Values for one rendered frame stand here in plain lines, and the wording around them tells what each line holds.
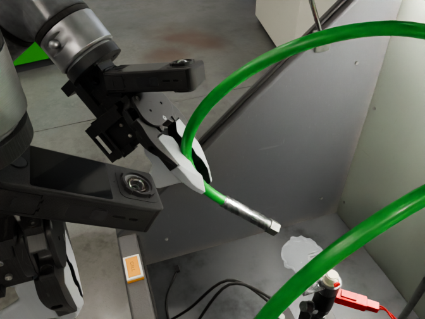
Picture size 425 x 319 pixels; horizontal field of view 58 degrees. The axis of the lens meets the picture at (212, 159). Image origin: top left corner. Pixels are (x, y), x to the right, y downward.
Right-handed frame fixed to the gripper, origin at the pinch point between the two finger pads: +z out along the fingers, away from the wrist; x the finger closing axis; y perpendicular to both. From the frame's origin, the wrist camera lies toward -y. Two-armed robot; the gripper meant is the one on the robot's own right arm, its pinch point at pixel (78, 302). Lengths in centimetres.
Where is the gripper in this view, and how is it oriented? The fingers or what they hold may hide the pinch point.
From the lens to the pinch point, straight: 39.1
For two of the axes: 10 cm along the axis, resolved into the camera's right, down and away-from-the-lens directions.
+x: 3.2, 6.1, -7.2
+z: 0.0, 7.6, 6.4
